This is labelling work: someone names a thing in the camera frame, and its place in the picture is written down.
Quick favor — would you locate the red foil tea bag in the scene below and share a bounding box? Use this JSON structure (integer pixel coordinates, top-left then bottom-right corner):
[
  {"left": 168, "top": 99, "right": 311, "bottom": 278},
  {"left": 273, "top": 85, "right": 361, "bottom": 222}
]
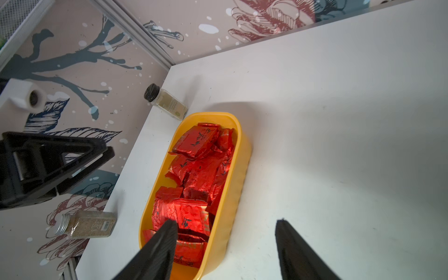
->
[
  {"left": 152, "top": 187, "right": 211, "bottom": 236},
  {"left": 142, "top": 229, "right": 208, "bottom": 270},
  {"left": 165, "top": 149, "right": 233, "bottom": 204},
  {"left": 169, "top": 122, "right": 221, "bottom": 160}
]

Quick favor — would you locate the silver cap spice jar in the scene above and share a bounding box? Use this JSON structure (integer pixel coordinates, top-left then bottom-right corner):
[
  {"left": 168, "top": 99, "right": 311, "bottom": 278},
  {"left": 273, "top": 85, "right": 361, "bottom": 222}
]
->
[{"left": 54, "top": 211, "right": 117, "bottom": 239}]

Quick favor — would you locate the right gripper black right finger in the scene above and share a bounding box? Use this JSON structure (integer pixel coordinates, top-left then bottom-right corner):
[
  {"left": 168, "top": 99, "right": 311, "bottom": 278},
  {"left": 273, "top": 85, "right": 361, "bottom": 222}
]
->
[{"left": 275, "top": 219, "right": 340, "bottom": 280}]

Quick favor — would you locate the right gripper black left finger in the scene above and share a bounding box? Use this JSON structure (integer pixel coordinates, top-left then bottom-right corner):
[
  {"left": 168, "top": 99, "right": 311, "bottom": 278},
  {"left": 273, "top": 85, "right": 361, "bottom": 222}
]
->
[{"left": 114, "top": 220, "right": 178, "bottom": 280}]

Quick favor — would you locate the yellow plastic storage box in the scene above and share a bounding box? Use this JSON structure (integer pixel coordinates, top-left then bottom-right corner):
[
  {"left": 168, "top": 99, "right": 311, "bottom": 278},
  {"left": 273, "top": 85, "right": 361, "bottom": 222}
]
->
[{"left": 138, "top": 111, "right": 253, "bottom": 280}]

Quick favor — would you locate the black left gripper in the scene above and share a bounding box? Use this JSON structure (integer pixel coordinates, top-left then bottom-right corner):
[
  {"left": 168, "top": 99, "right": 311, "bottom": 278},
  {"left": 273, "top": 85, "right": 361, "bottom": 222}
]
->
[{"left": 1, "top": 131, "right": 115, "bottom": 210}]

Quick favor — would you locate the black cap spice jar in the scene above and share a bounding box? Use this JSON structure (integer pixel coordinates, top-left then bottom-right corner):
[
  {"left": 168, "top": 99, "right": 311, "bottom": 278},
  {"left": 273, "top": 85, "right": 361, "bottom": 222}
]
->
[{"left": 143, "top": 84, "right": 188, "bottom": 121}]

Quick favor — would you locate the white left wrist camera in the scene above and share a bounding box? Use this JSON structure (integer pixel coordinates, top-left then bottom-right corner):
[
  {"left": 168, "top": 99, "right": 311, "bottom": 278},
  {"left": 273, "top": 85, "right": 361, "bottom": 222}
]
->
[{"left": 1, "top": 78, "right": 47, "bottom": 114}]

